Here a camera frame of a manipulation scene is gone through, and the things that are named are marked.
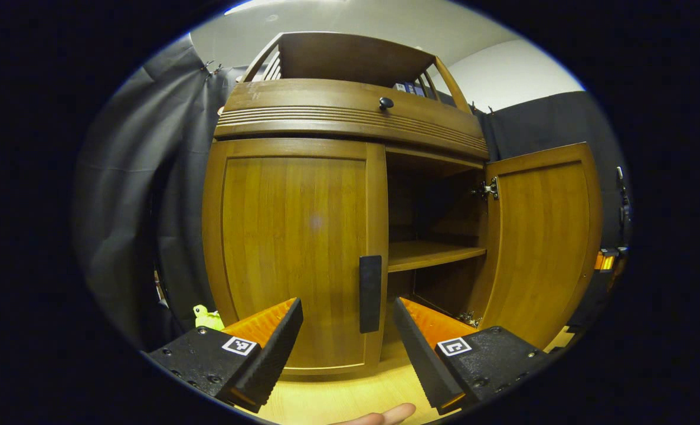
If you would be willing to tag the green frog plush toy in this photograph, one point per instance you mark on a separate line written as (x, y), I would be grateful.
(207, 319)

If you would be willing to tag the black backdrop cloth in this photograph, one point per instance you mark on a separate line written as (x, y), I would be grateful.
(126, 206)

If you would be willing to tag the wooden cabinet door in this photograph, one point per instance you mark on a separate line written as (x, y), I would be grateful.
(539, 236)
(291, 236)

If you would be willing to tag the wooden inner shelf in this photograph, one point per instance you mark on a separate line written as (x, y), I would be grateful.
(427, 254)

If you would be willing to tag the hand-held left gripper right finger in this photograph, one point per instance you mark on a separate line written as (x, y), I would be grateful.
(421, 360)

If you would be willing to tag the wooden double-door shoe cabinet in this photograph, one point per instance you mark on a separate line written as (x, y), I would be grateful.
(350, 59)

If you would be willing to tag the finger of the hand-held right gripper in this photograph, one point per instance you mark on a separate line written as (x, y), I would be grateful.
(607, 260)

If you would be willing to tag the black metal stand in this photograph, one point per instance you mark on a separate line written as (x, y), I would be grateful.
(622, 206)

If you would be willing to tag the ceiling light panel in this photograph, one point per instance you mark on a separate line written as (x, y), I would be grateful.
(285, 5)

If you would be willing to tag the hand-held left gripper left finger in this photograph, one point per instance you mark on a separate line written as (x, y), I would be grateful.
(273, 354)

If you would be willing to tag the small black clip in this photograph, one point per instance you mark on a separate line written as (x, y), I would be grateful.
(217, 69)
(207, 65)

